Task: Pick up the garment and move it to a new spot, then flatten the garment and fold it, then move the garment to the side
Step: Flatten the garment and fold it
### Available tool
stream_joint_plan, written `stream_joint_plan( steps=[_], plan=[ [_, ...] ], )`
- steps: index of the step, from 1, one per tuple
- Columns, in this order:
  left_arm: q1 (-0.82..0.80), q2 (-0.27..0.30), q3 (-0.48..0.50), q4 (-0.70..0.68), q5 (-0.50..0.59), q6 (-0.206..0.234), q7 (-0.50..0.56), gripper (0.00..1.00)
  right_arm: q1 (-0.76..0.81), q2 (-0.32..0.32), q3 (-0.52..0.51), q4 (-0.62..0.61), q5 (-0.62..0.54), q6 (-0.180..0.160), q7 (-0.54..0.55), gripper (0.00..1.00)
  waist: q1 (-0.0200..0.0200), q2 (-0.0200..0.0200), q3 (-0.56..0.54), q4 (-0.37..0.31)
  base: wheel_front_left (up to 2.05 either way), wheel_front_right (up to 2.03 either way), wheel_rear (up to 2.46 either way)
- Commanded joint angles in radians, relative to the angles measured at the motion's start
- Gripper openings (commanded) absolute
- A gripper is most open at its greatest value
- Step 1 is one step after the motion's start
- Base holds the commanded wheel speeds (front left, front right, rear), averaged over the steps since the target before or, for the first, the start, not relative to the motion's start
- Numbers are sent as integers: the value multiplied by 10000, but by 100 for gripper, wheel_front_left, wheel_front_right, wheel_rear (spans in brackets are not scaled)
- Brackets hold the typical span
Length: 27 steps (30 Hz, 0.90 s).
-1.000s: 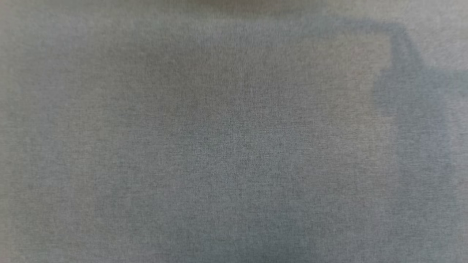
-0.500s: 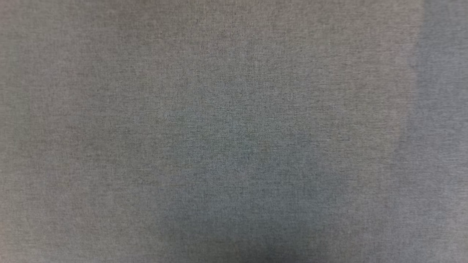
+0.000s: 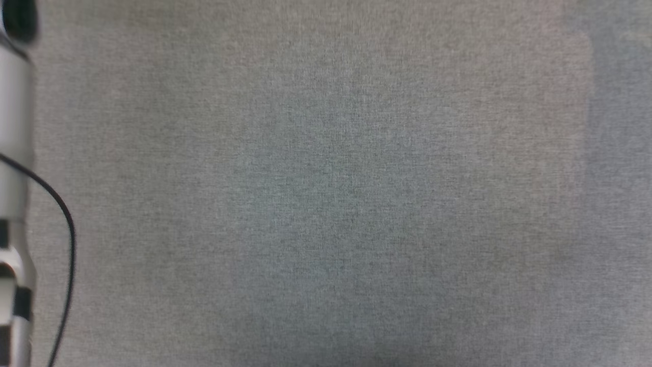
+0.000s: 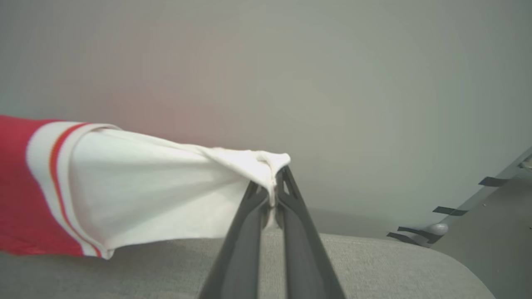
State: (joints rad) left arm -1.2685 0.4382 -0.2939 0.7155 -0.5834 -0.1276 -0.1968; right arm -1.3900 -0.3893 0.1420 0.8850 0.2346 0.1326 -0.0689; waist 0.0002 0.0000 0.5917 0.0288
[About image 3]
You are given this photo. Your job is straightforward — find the grey fabric cushion surface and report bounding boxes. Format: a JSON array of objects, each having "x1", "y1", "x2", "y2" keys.
[{"x1": 0, "y1": 0, "x2": 652, "y2": 367}]

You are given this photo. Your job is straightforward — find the left black cable teal connector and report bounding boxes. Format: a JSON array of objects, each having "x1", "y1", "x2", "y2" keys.
[{"x1": 0, "y1": 153, "x2": 77, "y2": 367}]

